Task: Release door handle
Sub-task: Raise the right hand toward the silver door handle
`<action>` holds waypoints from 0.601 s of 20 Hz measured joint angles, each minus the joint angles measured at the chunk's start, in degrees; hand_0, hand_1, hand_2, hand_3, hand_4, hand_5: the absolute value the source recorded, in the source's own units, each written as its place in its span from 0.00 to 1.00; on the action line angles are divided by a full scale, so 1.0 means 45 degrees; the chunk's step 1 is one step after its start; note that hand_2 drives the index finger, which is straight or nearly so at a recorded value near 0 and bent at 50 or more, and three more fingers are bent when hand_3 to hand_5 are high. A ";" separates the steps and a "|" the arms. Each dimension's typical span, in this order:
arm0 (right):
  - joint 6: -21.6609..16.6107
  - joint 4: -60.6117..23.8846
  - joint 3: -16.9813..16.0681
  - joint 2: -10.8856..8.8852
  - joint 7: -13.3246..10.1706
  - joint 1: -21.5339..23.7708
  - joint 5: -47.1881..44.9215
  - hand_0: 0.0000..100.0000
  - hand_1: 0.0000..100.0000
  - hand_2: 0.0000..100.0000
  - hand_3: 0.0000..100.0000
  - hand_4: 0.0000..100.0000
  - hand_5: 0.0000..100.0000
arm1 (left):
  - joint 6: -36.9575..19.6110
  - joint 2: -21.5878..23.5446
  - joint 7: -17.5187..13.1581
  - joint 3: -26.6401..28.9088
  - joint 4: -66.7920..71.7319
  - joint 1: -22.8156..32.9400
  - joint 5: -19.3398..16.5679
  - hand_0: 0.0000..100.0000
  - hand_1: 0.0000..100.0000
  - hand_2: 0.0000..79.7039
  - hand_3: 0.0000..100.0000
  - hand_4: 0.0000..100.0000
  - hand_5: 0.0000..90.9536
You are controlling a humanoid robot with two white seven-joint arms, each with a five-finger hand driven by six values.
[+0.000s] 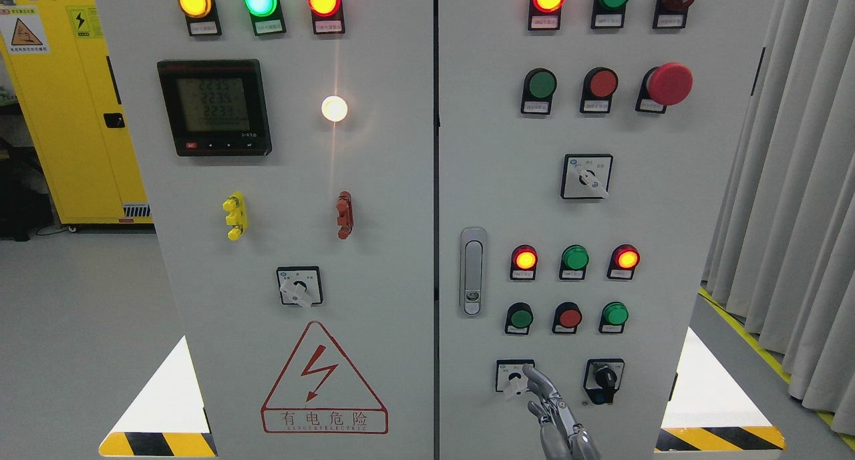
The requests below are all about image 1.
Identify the green light top right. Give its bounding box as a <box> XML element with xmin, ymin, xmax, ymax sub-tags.
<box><xmin>590</xmin><ymin>0</ymin><xmax>629</xmax><ymax>30</ymax></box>

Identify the green push button lower right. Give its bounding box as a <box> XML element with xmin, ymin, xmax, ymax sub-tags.
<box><xmin>598</xmin><ymin>301</ymin><xmax>629</xmax><ymax>334</ymax></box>

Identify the left rotary selector switch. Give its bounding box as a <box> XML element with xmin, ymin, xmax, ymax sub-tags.
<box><xmin>276</xmin><ymin>266</ymin><xmax>324</xmax><ymax>308</ymax></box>

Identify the black knob selector switch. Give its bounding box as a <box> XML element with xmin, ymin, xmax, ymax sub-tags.
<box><xmin>583</xmin><ymin>359</ymin><xmax>625</xmax><ymax>405</ymax></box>

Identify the red indicator light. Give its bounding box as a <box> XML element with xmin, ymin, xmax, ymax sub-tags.
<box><xmin>527</xmin><ymin>0</ymin><xmax>564</xmax><ymax>31</ymax></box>
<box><xmin>307</xmin><ymin>0</ymin><xmax>345</xmax><ymax>35</ymax></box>

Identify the dark red buzzer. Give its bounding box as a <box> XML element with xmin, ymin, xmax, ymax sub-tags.
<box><xmin>651</xmin><ymin>0</ymin><xmax>695</xmax><ymax>30</ymax></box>

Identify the green push button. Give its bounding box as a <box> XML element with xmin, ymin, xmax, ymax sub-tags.
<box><xmin>598</xmin><ymin>301</ymin><xmax>629</xmax><ymax>334</ymax></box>
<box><xmin>504</xmin><ymin>302</ymin><xmax>534</xmax><ymax>335</ymax></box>
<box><xmin>520</xmin><ymin>67</ymin><xmax>558</xmax><ymax>116</ymax></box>

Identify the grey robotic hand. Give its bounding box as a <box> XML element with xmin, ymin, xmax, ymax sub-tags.
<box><xmin>523</xmin><ymin>365</ymin><xmax>602</xmax><ymax>459</ymax></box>

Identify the red push button lower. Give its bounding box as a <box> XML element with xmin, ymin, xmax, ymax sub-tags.
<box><xmin>552</xmin><ymin>302</ymin><xmax>582</xmax><ymax>334</ymax></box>

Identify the green push button upper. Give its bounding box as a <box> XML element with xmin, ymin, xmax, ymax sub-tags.
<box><xmin>520</xmin><ymin>67</ymin><xmax>558</xmax><ymax>116</ymax></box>

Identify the red electric danger sign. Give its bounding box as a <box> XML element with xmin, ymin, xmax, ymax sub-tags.
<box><xmin>261</xmin><ymin>320</ymin><xmax>389</xmax><ymax>435</ymax></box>

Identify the red lit indicator right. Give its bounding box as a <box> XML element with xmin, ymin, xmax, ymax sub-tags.
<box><xmin>607</xmin><ymin>244</ymin><xmax>641</xmax><ymax>280</ymax></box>

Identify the white indicator light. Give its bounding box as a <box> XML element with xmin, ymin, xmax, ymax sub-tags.
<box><xmin>321</xmin><ymin>95</ymin><xmax>349</xmax><ymax>123</ymax></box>

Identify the green indicator light top left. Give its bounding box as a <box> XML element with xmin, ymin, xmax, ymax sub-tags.
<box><xmin>244</xmin><ymin>0</ymin><xmax>287</xmax><ymax>36</ymax></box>

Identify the red indicator light top right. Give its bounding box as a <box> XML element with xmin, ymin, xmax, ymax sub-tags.
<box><xmin>527</xmin><ymin>0</ymin><xmax>564</xmax><ymax>31</ymax></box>

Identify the grey left cabinet door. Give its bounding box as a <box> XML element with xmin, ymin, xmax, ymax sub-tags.
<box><xmin>96</xmin><ymin>0</ymin><xmax>436</xmax><ymax>459</ymax></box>

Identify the yellow safety cabinet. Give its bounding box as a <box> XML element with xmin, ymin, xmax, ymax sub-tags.
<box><xmin>2</xmin><ymin>0</ymin><xmax>152</xmax><ymax>226</ymax></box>

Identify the red indicator light top left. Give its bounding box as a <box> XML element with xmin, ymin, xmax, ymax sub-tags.
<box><xmin>307</xmin><ymin>0</ymin><xmax>345</xmax><ymax>35</ymax></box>

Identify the grey curtain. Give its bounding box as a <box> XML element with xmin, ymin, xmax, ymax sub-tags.
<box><xmin>703</xmin><ymin>0</ymin><xmax>854</xmax><ymax>435</ymax></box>

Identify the upper right rotary switch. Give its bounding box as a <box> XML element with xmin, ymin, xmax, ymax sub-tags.
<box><xmin>560</xmin><ymin>154</ymin><xmax>614</xmax><ymax>200</ymax></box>

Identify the green push button lower left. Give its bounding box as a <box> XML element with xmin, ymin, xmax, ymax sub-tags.
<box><xmin>504</xmin><ymin>302</ymin><xmax>534</xmax><ymax>335</ymax></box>

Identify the lower white rotary switch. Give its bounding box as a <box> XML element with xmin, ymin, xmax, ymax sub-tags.
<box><xmin>495</xmin><ymin>359</ymin><xmax>535</xmax><ymax>401</ymax></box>

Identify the red push button upper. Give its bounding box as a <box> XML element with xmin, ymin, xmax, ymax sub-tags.
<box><xmin>579</xmin><ymin>67</ymin><xmax>618</xmax><ymax>114</ymax></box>

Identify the red lit indicator left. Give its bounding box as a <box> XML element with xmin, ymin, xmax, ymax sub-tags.
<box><xmin>509</xmin><ymin>244</ymin><xmax>538</xmax><ymax>281</ymax></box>

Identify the silver cabinet door handle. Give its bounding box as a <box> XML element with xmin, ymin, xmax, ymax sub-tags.
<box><xmin>459</xmin><ymin>228</ymin><xmax>488</xmax><ymax>317</ymax></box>

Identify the green indicator middle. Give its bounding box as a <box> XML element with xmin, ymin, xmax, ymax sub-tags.
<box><xmin>558</xmin><ymin>244</ymin><xmax>590</xmax><ymax>281</ymax></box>

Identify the red emergency stop button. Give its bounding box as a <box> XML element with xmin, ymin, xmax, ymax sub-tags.
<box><xmin>635</xmin><ymin>62</ymin><xmax>694</xmax><ymax>114</ymax></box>

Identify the black digital power meter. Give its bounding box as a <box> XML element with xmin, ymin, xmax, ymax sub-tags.
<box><xmin>158</xmin><ymin>59</ymin><xmax>272</xmax><ymax>157</ymax></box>

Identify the grey cabinet door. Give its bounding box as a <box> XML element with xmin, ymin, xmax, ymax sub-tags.
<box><xmin>96</xmin><ymin>0</ymin><xmax>436</xmax><ymax>459</ymax></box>
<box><xmin>437</xmin><ymin>0</ymin><xmax>776</xmax><ymax>459</ymax></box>

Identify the red lit indicator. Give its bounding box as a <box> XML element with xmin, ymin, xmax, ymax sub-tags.
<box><xmin>607</xmin><ymin>244</ymin><xmax>641</xmax><ymax>280</ymax></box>
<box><xmin>509</xmin><ymin>244</ymin><xmax>538</xmax><ymax>281</ymax></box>

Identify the red push button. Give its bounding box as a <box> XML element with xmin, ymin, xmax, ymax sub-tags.
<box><xmin>579</xmin><ymin>67</ymin><xmax>618</xmax><ymax>114</ymax></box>
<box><xmin>552</xmin><ymin>302</ymin><xmax>582</xmax><ymax>334</ymax></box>

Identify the yellow indicator light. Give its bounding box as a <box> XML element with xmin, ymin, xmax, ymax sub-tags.
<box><xmin>178</xmin><ymin>0</ymin><xmax>222</xmax><ymax>37</ymax></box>

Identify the grey right cabinet door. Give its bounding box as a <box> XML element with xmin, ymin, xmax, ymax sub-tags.
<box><xmin>437</xmin><ymin>0</ymin><xmax>776</xmax><ymax>459</ymax></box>

